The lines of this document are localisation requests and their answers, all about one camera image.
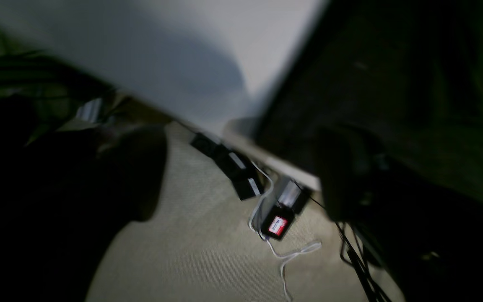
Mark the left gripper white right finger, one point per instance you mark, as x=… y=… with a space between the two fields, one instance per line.
x=428 y=238

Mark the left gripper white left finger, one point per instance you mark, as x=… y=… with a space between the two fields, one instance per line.
x=64 y=198

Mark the black t-shirt with colourful print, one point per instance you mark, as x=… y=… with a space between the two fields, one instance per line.
x=409 y=71

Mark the black power adapter red label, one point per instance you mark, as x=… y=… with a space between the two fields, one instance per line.
x=288 y=201

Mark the black power strip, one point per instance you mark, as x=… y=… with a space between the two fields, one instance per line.
x=236 y=167

